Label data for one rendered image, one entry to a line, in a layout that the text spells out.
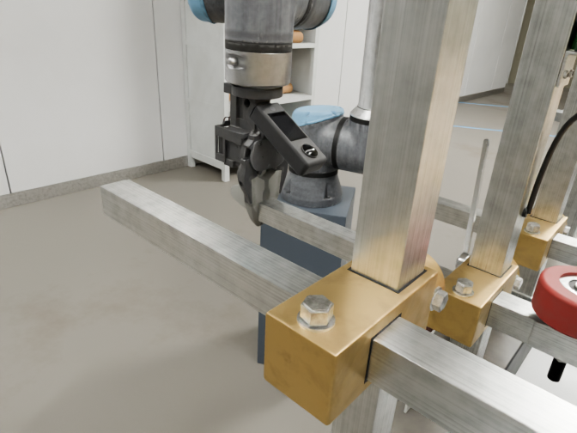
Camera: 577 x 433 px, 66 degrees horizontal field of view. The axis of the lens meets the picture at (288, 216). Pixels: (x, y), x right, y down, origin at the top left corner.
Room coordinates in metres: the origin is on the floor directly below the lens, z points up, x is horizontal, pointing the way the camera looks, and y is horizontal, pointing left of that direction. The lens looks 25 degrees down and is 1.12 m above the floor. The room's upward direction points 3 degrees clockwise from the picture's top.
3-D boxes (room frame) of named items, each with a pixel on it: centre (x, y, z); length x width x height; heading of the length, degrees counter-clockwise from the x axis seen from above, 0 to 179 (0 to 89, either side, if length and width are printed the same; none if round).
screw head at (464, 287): (0.39, -0.18, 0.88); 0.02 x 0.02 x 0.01
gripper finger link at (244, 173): (0.61, 0.06, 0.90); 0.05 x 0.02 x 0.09; 139
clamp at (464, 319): (0.43, -0.22, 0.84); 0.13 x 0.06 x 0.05; 139
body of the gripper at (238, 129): (0.64, 0.06, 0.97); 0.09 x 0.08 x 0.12; 49
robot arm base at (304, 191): (1.29, -0.07, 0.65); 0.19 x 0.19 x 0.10
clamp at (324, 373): (0.24, -0.05, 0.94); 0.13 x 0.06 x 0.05; 139
